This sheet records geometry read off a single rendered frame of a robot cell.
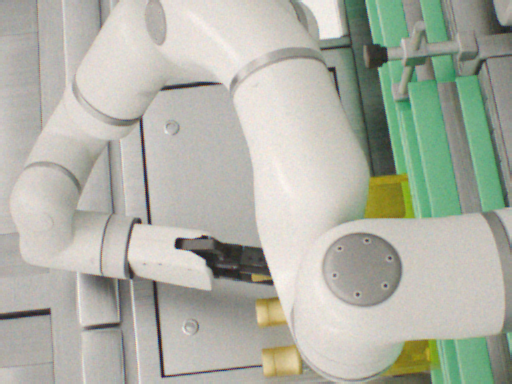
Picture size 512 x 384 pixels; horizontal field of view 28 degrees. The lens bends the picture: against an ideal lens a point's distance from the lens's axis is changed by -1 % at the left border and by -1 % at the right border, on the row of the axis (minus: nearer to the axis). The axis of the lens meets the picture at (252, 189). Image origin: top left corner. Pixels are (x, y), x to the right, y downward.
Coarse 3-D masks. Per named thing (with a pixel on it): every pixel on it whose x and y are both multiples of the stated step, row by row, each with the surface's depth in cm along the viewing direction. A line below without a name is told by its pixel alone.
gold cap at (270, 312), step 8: (256, 304) 119; (264, 304) 119; (272, 304) 119; (280, 304) 119; (264, 312) 118; (272, 312) 118; (280, 312) 118; (264, 320) 118; (272, 320) 119; (280, 320) 119
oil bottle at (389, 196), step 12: (372, 180) 123; (384, 180) 122; (396, 180) 122; (408, 180) 122; (372, 192) 122; (384, 192) 122; (396, 192) 122; (408, 192) 122; (372, 204) 121; (384, 204) 121; (396, 204) 121; (408, 204) 121; (372, 216) 121; (384, 216) 121; (396, 216) 121; (408, 216) 121
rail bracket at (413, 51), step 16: (416, 32) 110; (464, 32) 114; (368, 48) 114; (384, 48) 114; (400, 48) 114; (416, 48) 113; (432, 48) 114; (448, 48) 114; (464, 48) 114; (368, 64) 114; (416, 64) 115; (400, 96) 124
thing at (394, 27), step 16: (384, 0) 130; (400, 0) 130; (416, 0) 130; (432, 0) 130; (384, 16) 129; (400, 16) 129; (416, 16) 129; (432, 16) 129; (384, 32) 128; (400, 32) 128; (432, 32) 128; (400, 64) 127; (432, 64) 127; (448, 64) 127; (400, 80) 126; (416, 80) 126; (448, 80) 126; (400, 128) 124; (416, 208) 120
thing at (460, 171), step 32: (416, 96) 115; (448, 96) 115; (480, 96) 114; (416, 128) 114; (448, 128) 114; (480, 128) 113; (448, 160) 112; (480, 160) 112; (448, 192) 111; (480, 192) 111; (480, 352) 104
